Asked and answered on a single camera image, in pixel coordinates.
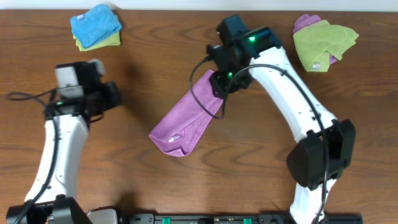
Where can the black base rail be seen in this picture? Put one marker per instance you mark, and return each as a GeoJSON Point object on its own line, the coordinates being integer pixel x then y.
{"type": "Point", "coordinates": [236, 218]}

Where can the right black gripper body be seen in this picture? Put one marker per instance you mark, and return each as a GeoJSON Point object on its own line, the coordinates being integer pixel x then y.
{"type": "Point", "coordinates": [221, 79]}

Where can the blue folded cloth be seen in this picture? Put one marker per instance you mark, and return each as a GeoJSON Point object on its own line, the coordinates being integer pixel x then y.
{"type": "Point", "coordinates": [95, 25]}

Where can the purple microfibre cloth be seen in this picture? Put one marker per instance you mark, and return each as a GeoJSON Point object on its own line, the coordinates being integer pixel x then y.
{"type": "Point", "coordinates": [181, 128]}

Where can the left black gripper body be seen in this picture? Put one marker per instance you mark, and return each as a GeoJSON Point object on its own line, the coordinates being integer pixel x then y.
{"type": "Point", "coordinates": [109, 94]}

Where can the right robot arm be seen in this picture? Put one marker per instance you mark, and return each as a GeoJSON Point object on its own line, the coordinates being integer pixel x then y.
{"type": "Point", "coordinates": [324, 145]}

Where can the purple crumpled cloth underneath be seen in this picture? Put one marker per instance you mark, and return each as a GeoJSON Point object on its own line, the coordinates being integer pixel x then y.
{"type": "Point", "coordinates": [304, 21]}

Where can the green folded cloth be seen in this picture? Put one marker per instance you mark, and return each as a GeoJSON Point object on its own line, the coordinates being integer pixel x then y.
{"type": "Point", "coordinates": [112, 40]}

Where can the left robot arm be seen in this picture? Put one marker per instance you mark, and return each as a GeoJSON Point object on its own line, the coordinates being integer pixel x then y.
{"type": "Point", "coordinates": [51, 198]}

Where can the green crumpled cloth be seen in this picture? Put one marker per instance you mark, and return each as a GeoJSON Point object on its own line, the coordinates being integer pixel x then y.
{"type": "Point", "coordinates": [317, 43]}

